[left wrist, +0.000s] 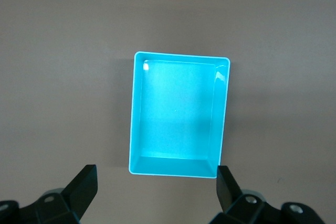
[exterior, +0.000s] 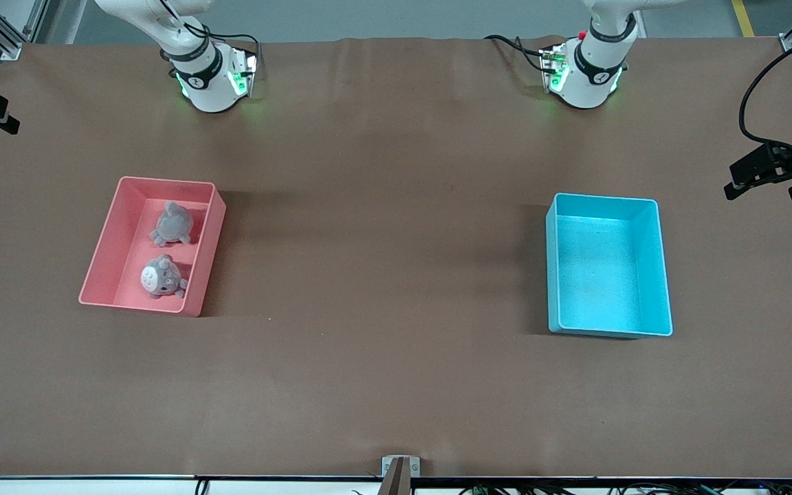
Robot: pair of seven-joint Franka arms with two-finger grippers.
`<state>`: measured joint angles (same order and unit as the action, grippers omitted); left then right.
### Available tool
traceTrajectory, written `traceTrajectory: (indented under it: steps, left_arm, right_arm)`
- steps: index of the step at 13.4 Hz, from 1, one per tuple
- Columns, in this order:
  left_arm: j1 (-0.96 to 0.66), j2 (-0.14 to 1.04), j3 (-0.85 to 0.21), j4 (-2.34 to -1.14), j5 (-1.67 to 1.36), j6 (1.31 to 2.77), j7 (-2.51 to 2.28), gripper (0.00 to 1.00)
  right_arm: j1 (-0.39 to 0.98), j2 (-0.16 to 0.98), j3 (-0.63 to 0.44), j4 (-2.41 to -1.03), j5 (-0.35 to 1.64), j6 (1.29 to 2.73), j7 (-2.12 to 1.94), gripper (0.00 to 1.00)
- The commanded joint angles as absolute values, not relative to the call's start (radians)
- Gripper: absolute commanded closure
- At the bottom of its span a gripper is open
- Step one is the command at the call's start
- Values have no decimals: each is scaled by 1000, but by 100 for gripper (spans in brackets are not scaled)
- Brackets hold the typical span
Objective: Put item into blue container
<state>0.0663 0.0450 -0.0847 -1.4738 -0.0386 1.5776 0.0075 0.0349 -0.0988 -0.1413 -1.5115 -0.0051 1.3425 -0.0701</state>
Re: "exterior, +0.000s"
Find plain grey plush toy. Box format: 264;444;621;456
148;201;195;248

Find grey plush toy white face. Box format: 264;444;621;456
140;254;188;299

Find blue plastic box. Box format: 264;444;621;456
545;192;674;339

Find pink plastic box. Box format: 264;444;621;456
78;176;227;318

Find brown table cover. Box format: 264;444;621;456
0;36;792;479

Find black right base cable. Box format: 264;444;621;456
159;0;263;73

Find black base cable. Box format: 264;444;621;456
159;0;263;73
484;34;549;73

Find black left base cable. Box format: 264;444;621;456
484;34;549;73

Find small metal bracket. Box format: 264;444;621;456
382;456;421;477

